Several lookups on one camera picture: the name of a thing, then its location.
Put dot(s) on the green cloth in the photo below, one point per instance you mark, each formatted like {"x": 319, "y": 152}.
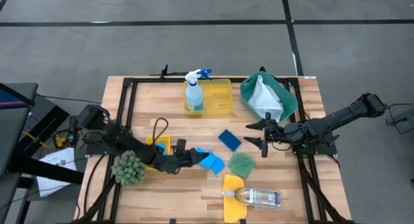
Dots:
{"x": 242, "y": 165}

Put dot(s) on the teal plastic bin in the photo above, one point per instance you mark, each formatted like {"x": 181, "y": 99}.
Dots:
{"x": 288, "y": 101}

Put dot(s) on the blue-trigger spray bottle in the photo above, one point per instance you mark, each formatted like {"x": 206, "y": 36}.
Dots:
{"x": 194, "y": 94}

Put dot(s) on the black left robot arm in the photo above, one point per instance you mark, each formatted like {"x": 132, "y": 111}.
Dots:
{"x": 119, "y": 138}

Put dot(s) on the yellow cloth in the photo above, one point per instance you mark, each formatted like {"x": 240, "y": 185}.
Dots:
{"x": 233, "y": 214}

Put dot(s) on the yellow slotted basket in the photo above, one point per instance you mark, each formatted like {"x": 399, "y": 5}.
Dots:
{"x": 167, "y": 140}

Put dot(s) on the dark blue sponge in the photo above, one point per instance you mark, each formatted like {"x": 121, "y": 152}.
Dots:
{"x": 229, "y": 140}

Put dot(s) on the black aluminium table frame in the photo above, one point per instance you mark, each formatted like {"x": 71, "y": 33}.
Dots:
{"x": 155, "y": 80}

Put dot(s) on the green artificial plant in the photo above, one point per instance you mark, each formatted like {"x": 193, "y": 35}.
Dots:
{"x": 129, "y": 169}

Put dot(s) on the dark floor stand base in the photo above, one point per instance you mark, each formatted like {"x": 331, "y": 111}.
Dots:
{"x": 404, "y": 118}

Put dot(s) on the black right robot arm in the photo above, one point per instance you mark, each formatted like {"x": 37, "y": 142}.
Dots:
{"x": 336, "y": 115}

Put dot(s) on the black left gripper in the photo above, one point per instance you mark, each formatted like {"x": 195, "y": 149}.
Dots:
{"x": 178, "y": 159}

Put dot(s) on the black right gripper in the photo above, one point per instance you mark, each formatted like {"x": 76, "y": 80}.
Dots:
{"x": 276, "y": 135}

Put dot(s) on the clear pump bottle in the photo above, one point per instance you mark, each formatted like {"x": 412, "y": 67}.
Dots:
{"x": 258, "y": 197}

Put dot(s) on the dark side desk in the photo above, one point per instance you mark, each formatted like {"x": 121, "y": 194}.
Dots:
{"x": 16, "y": 136}

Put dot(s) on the yellow translucent tray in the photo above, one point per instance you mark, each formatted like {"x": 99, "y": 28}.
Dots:
{"x": 216, "y": 97}

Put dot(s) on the black frame bracket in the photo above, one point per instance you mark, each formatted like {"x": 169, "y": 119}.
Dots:
{"x": 165, "y": 72}

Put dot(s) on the white cloth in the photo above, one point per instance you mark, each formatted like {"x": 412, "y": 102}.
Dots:
{"x": 265, "y": 101}

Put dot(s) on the white paper sheets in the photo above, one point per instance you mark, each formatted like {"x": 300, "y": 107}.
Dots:
{"x": 55, "y": 185}

